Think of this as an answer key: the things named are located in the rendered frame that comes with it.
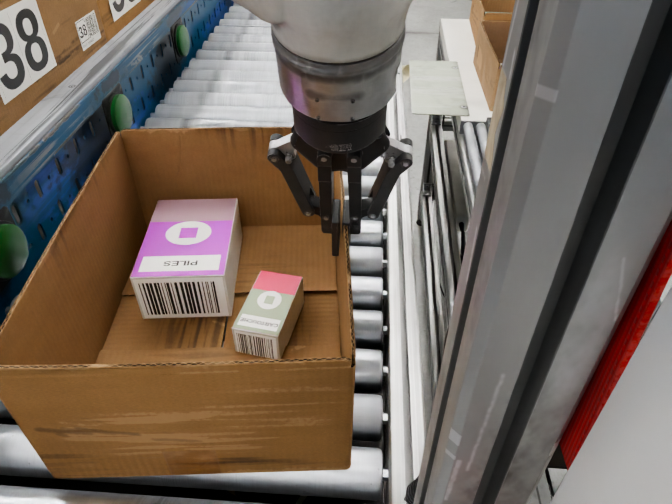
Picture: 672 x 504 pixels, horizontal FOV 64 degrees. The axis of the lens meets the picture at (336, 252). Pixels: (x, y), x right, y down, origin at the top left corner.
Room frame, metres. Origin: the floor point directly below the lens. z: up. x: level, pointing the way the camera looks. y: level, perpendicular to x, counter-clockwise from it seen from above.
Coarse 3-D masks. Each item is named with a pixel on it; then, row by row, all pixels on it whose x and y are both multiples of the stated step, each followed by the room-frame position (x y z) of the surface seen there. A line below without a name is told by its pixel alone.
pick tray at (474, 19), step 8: (472, 0) 1.65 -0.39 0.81; (480, 0) 1.49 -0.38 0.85; (488, 0) 1.66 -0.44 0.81; (496, 0) 1.66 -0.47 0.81; (504, 0) 1.65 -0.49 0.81; (512, 0) 1.65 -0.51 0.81; (472, 8) 1.62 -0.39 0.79; (480, 8) 1.45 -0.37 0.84; (488, 8) 1.66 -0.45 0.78; (496, 8) 1.66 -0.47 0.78; (504, 8) 1.65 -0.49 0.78; (512, 8) 1.65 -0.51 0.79; (472, 16) 1.59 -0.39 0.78; (480, 16) 1.43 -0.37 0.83; (488, 16) 1.39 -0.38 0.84; (496, 16) 1.38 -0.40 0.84; (504, 16) 1.38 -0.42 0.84; (472, 24) 1.57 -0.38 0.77; (472, 32) 1.54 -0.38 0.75
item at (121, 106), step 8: (120, 96) 0.92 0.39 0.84; (112, 104) 0.89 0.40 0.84; (120, 104) 0.91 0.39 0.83; (128, 104) 0.93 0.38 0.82; (112, 112) 0.89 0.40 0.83; (120, 112) 0.90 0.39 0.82; (128, 112) 0.92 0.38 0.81; (112, 120) 0.88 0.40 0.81; (120, 120) 0.89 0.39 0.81; (128, 120) 0.92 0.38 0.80; (120, 128) 0.89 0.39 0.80; (128, 128) 0.91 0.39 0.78
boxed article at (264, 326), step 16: (272, 272) 0.49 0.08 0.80; (256, 288) 0.47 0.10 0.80; (272, 288) 0.47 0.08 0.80; (288, 288) 0.47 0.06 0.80; (256, 304) 0.44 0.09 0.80; (272, 304) 0.44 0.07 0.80; (288, 304) 0.44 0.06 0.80; (240, 320) 0.41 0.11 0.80; (256, 320) 0.41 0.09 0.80; (272, 320) 0.41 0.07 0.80; (288, 320) 0.42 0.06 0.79; (240, 336) 0.40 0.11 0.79; (256, 336) 0.39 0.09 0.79; (272, 336) 0.39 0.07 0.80; (288, 336) 0.42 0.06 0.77; (256, 352) 0.40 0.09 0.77; (272, 352) 0.39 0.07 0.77
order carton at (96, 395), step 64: (192, 128) 0.65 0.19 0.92; (256, 128) 0.65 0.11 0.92; (128, 192) 0.61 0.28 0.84; (192, 192) 0.64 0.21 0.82; (256, 192) 0.65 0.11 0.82; (64, 256) 0.42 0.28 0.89; (128, 256) 0.55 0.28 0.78; (256, 256) 0.57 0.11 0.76; (320, 256) 0.57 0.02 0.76; (64, 320) 0.37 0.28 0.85; (128, 320) 0.46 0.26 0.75; (192, 320) 0.46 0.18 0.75; (320, 320) 0.46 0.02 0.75; (0, 384) 0.25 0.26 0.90; (64, 384) 0.25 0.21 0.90; (128, 384) 0.26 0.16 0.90; (192, 384) 0.26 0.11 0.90; (256, 384) 0.26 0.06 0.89; (320, 384) 0.26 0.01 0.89; (64, 448) 0.25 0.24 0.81; (128, 448) 0.26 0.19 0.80; (192, 448) 0.26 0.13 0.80; (256, 448) 0.26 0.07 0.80; (320, 448) 0.26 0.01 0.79
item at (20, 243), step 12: (0, 228) 0.53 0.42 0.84; (12, 228) 0.54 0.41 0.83; (0, 240) 0.51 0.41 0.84; (12, 240) 0.53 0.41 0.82; (24, 240) 0.55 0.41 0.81; (0, 252) 0.50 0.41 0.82; (12, 252) 0.52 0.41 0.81; (24, 252) 0.54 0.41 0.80; (0, 264) 0.50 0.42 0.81; (12, 264) 0.51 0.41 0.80; (24, 264) 0.53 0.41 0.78; (0, 276) 0.49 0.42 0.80; (12, 276) 0.51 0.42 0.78
